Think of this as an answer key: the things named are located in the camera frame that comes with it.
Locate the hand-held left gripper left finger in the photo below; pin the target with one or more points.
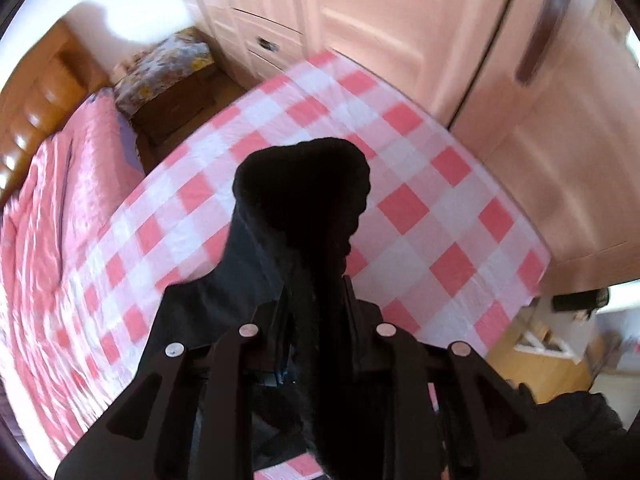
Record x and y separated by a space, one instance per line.
265 350

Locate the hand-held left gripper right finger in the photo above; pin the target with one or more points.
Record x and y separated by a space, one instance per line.
365 345

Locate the black pants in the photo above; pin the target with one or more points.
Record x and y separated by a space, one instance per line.
300 195

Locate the pink white checked bed sheet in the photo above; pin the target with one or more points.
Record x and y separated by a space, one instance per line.
425 240

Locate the white object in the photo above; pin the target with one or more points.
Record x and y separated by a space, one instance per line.
550 349

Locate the dark object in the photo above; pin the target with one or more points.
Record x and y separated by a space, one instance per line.
580 301

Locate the person's black clothing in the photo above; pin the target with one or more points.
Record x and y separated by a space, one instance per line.
575 430

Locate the purple bed sheet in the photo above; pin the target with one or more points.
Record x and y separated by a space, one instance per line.
129 145

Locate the wooden nightstand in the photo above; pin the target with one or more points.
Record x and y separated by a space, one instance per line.
175 105

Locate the pink quilt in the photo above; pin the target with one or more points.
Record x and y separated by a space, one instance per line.
45 200

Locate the floral cloth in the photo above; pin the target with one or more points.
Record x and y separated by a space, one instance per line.
165 60

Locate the pale pink wardrobe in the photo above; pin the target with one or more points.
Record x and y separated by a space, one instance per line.
375 10

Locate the wooden padded headboard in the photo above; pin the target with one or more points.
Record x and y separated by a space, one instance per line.
35 105

